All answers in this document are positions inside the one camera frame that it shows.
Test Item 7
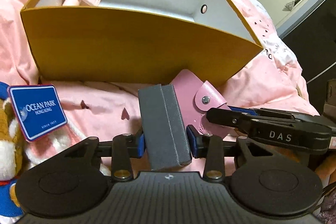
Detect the pink leather wallet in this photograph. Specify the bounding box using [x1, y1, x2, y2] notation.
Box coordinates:
[169, 69, 238, 139]

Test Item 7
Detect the dark grey box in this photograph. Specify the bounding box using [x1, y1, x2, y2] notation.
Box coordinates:
[138, 84, 192, 171]

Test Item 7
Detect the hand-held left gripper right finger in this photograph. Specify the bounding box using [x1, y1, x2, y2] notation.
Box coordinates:
[187, 125, 276, 180]

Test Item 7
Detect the yellow cardboard box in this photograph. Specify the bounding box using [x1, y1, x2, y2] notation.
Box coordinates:
[20, 0, 264, 86]

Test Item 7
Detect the dark cabinet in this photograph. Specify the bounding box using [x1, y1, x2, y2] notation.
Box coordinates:
[278, 11, 336, 115]

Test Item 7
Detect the pink printed blanket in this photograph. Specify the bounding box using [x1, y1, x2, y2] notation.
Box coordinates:
[0, 0, 318, 224]

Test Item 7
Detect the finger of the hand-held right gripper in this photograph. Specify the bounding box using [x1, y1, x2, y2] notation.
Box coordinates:
[206, 108, 260, 135]
[228, 106, 298, 119]

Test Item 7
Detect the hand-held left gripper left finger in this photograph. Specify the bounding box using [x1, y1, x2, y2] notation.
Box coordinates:
[63, 130, 146, 180]

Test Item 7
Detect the bear plush toy sailor outfit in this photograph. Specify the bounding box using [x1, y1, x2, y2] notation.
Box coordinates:
[0, 81, 105, 216]

